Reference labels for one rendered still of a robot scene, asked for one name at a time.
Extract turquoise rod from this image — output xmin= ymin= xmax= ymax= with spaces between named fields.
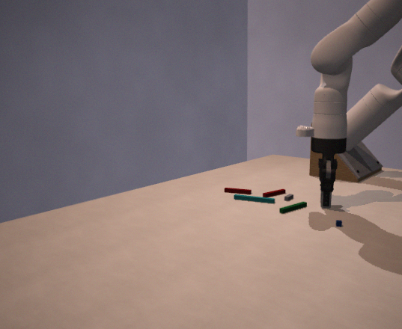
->
xmin=234 ymin=194 xmax=275 ymax=203

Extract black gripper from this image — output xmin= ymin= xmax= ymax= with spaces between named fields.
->
xmin=311 ymin=137 xmax=347 ymax=209

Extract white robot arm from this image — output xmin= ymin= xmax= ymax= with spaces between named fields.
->
xmin=296 ymin=0 xmax=402 ymax=151

